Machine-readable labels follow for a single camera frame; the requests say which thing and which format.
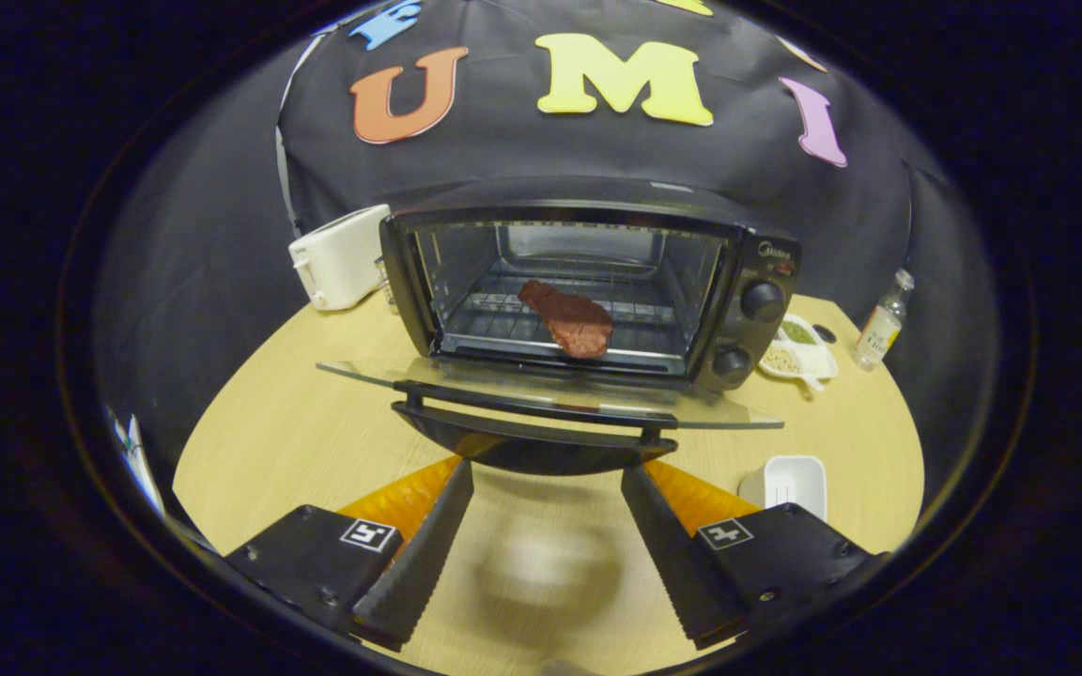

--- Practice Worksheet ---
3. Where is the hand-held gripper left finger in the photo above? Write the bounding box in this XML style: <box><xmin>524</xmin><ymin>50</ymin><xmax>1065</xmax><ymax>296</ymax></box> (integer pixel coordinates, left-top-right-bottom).
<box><xmin>222</xmin><ymin>457</ymin><xmax>476</xmax><ymax>651</ymax></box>

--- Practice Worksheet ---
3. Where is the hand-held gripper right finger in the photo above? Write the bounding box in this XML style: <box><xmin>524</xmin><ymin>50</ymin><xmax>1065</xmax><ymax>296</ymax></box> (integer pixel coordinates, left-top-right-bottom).
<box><xmin>621</xmin><ymin>460</ymin><xmax>889</xmax><ymax>651</ymax></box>

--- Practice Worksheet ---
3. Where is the black toaster oven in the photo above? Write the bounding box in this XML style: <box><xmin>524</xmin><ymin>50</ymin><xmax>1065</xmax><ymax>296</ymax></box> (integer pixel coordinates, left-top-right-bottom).
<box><xmin>316</xmin><ymin>177</ymin><xmax>803</xmax><ymax>477</ymax></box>

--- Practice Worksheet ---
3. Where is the reddish brown meat piece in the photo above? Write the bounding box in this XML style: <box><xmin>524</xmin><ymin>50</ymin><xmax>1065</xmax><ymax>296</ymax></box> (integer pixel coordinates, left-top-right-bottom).
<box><xmin>517</xmin><ymin>279</ymin><xmax>614</xmax><ymax>360</ymax></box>

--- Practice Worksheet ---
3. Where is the white bread toaster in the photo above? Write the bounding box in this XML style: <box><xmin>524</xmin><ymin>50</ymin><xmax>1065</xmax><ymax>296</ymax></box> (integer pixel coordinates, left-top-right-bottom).
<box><xmin>288</xmin><ymin>204</ymin><xmax>393</xmax><ymax>312</ymax></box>

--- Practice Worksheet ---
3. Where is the white rectangular dish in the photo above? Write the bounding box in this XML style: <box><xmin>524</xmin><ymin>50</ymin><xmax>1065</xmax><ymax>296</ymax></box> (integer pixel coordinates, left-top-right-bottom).
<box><xmin>738</xmin><ymin>455</ymin><xmax>828</xmax><ymax>523</ymax></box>

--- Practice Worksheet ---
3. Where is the white divided dish with beans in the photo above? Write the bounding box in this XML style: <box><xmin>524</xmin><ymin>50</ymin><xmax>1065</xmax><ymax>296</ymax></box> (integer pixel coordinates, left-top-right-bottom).
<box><xmin>757</xmin><ymin>314</ymin><xmax>840</xmax><ymax>392</ymax></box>

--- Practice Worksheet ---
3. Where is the clear glass jar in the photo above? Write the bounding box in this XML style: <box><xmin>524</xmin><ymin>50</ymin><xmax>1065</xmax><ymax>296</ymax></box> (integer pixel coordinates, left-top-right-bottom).
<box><xmin>374</xmin><ymin>255</ymin><xmax>399</xmax><ymax>315</ymax></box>

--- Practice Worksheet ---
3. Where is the clear glass bottle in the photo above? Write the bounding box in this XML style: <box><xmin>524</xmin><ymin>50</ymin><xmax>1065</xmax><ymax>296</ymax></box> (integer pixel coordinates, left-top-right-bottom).
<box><xmin>853</xmin><ymin>269</ymin><xmax>916</xmax><ymax>373</ymax></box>

